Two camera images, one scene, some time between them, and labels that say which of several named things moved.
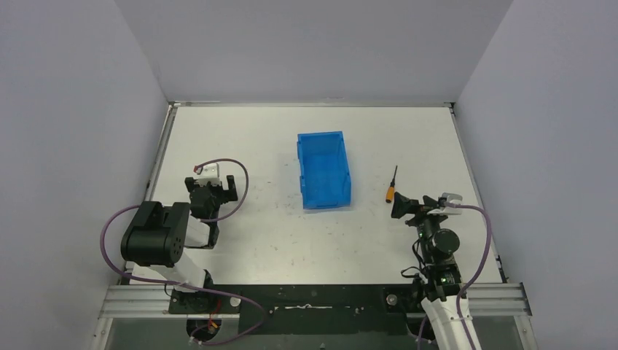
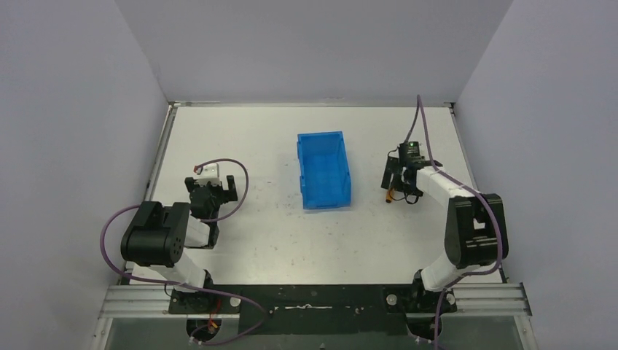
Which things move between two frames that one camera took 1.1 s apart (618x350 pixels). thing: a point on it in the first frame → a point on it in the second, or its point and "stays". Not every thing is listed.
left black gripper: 212,188 stays
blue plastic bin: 323,170 stays
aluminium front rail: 151,301 stays
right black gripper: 418,210 → 391,171
